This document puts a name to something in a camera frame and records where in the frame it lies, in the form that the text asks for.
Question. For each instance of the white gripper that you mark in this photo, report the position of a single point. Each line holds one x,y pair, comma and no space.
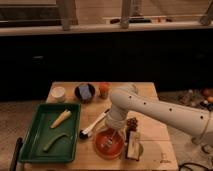
116,118

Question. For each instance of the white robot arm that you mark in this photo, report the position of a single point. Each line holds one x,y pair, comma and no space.
125,98

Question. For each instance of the red bowl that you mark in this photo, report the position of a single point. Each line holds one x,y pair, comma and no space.
116,148

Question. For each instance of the black bowl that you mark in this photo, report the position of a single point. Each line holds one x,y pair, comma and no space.
91,88

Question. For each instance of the brown grape cluster toy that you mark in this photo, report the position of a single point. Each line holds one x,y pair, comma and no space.
131,125

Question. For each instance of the wooden board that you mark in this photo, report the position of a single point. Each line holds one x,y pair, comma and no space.
158,152

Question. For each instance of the blue grey sponge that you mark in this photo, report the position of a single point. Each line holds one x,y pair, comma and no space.
85,92

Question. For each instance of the yellow corn toy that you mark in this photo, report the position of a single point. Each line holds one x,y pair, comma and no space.
62,117

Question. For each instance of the small white cup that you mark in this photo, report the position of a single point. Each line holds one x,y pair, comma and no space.
58,93

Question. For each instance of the green plastic tray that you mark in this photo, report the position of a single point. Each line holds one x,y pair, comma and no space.
39,133

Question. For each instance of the green pepper toy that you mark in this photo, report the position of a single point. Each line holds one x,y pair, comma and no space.
48,145

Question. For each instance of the black handle tool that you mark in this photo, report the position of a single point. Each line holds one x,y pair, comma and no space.
14,160

